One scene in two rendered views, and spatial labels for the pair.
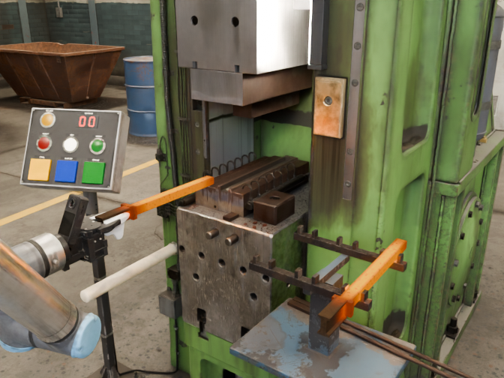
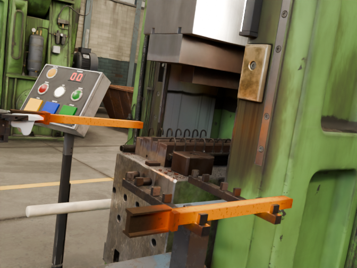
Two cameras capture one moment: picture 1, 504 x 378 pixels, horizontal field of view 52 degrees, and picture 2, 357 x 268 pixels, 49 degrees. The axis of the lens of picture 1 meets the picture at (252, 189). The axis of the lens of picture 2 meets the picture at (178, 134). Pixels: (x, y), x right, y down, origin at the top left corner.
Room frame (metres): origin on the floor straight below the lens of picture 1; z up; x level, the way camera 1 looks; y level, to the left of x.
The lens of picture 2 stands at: (0.27, -0.38, 1.22)
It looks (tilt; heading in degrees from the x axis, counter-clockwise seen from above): 8 degrees down; 17
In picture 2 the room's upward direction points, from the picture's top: 8 degrees clockwise
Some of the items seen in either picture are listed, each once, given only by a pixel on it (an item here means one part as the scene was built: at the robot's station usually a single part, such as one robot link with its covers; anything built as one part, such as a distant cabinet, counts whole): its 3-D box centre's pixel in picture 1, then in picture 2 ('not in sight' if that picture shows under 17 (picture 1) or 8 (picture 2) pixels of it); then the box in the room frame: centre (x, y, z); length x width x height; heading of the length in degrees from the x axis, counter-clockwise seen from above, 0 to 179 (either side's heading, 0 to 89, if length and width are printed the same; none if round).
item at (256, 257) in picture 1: (286, 245); (169, 176); (1.20, -0.09, 0.97); 0.23 x 0.06 x 0.02; 144
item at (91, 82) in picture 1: (55, 75); (136, 109); (8.14, 3.05, 0.43); 1.89 x 1.20 x 0.85; 60
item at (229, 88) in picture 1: (255, 78); (208, 56); (1.73, -0.01, 1.32); 0.42 x 0.20 x 0.10; 145
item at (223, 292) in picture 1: (268, 250); (195, 217); (1.71, -0.06, 0.69); 0.56 x 0.38 x 0.45; 145
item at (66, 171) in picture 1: (67, 171); (50, 110); (1.69, 0.64, 1.01); 0.07 x 0.05 x 0.07; 80
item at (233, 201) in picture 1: (255, 180); (194, 148); (1.73, -0.01, 0.96); 0.42 x 0.20 x 0.09; 145
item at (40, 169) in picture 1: (40, 169); (33, 107); (1.71, 0.74, 1.01); 0.07 x 0.05 x 0.07; 80
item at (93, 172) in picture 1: (94, 172); (67, 114); (1.67, 0.54, 1.01); 0.07 x 0.05 x 0.07; 80
